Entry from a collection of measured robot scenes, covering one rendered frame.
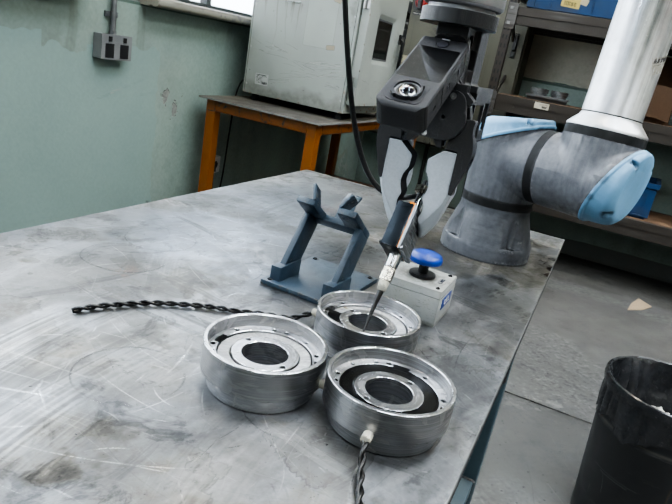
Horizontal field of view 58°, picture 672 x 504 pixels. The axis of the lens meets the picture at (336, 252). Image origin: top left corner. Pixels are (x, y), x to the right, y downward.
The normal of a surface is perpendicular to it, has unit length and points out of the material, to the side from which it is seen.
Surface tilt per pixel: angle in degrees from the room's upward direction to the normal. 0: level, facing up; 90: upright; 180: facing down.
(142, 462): 0
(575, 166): 83
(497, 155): 88
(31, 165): 90
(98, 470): 0
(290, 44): 90
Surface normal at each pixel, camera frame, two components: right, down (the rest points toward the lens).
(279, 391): 0.33, 0.36
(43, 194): 0.89, 0.29
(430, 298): -0.42, 0.22
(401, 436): 0.11, 0.33
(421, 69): -0.06, -0.67
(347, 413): -0.65, 0.13
